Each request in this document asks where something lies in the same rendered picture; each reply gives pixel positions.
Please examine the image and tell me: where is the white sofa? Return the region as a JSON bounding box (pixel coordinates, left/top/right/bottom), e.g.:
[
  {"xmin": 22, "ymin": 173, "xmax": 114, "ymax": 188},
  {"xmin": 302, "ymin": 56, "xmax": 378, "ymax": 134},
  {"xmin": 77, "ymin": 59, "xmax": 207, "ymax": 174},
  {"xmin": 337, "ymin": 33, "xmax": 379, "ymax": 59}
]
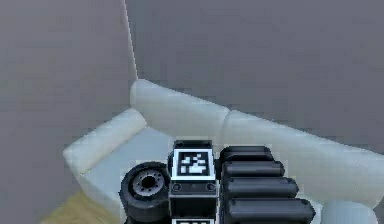
[{"xmin": 62, "ymin": 78, "xmax": 384, "ymax": 224}]

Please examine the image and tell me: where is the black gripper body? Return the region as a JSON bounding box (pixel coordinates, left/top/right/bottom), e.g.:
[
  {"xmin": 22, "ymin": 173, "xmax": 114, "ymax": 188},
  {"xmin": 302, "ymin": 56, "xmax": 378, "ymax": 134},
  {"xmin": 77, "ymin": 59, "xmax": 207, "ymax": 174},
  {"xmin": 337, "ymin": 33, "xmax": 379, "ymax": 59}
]
[{"xmin": 119, "ymin": 161, "xmax": 172, "ymax": 224}]

